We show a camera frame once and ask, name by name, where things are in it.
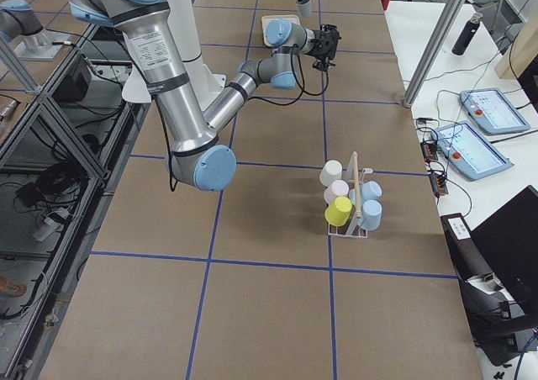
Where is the white wire cup rack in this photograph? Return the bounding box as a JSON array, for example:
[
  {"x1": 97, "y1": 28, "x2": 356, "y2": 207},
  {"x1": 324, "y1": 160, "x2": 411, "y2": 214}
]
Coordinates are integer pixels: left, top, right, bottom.
[{"x1": 327, "y1": 151, "x2": 373, "y2": 239}]

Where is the teach pendant near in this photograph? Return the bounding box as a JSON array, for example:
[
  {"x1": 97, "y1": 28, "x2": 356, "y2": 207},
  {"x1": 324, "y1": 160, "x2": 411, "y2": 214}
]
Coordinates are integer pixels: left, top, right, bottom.
[{"x1": 431, "y1": 121, "x2": 514, "y2": 181}]

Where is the black monitor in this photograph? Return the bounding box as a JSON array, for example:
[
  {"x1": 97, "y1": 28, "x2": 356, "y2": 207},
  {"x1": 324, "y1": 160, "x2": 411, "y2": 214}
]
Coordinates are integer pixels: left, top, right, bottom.
[{"x1": 472, "y1": 185, "x2": 537, "y2": 314}]

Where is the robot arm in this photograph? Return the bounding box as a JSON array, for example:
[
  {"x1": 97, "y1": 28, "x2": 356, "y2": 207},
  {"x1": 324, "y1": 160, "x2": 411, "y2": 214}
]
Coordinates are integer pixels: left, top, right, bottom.
[{"x1": 70, "y1": 0, "x2": 340, "y2": 192}]

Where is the black cable on desk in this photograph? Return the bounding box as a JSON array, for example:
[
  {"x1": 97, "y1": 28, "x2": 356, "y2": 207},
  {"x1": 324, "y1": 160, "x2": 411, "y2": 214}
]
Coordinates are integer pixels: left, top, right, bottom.
[{"x1": 415, "y1": 51, "x2": 522, "y2": 219}]

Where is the teach pendant far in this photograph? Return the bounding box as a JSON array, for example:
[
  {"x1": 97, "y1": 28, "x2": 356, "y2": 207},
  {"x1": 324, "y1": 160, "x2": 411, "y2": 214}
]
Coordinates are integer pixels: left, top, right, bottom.
[{"x1": 459, "y1": 87, "x2": 530, "y2": 135}]

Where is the teach pendant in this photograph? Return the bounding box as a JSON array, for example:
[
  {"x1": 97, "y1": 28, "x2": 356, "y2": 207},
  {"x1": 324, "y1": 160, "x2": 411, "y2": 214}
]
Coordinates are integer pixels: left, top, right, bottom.
[
  {"x1": 459, "y1": 87, "x2": 530, "y2": 135},
  {"x1": 431, "y1": 121, "x2": 514, "y2": 181}
]

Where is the pink plastic cup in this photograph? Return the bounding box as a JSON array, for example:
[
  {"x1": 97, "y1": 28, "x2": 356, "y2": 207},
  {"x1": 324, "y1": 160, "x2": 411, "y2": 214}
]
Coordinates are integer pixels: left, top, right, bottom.
[{"x1": 324, "y1": 180, "x2": 349, "y2": 204}]

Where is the blue plastic cup front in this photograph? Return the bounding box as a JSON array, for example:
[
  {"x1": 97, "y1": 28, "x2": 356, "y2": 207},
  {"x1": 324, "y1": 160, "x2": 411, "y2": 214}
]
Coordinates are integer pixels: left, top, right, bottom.
[{"x1": 359, "y1": 200, "x2": 382, "y2": 231}]

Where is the aluminium frame post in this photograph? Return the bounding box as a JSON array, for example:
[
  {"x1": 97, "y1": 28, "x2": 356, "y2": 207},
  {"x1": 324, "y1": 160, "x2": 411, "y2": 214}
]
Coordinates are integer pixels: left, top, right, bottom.
[{"x1": 403, "y1": 0, "x2": 465, "y2": 108}]

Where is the yellow plastic cup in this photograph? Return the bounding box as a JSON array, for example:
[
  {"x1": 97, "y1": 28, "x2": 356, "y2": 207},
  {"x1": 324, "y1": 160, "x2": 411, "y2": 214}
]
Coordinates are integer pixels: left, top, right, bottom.
[{"x1": 324, "y1": 196, "x2": 353, "y2": 227}]

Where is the cream plastic tray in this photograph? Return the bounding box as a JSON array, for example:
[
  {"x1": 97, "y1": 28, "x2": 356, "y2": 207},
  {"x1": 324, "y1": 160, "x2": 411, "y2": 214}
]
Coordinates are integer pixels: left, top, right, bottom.
[{"x1": 261, "y1": 14, "x2": 301, "y2": 47}]

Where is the blue plastic cup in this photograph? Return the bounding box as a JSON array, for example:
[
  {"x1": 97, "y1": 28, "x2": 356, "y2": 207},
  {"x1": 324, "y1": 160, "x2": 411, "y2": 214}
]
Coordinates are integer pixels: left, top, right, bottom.
[
  {"x1": 359, "y1": 181, "x2": 382, "y2": 203},
  {"x1": 359, "y1": 200, "x2": 382, "y2": 231}
]

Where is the black bottle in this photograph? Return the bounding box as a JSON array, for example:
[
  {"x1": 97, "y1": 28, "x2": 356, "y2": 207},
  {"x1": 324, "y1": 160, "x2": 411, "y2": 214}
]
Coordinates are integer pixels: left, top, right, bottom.
[{"x1": 451, "y1": 12, "x2": 483, "y2": 55}]

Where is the grey plastic cup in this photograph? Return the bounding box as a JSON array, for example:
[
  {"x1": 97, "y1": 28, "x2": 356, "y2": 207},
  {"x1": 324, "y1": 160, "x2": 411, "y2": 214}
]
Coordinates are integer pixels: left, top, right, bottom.
[{"x1": 296, "y1": 0, "x2": 312, "y2": 18}]

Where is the pale green plastic cup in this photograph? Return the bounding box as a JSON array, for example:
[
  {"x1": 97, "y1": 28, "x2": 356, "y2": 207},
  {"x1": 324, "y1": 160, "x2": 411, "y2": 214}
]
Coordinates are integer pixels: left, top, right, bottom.
[{"x1": 319, "y1": 160, "x2": 342, "y2": 187}]

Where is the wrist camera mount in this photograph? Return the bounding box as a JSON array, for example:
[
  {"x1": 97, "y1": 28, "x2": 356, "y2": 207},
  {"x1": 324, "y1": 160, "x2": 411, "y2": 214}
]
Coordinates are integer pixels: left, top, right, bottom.
[{"x1": 320, "y1": 24, "x2": 340, "y2": 36}]

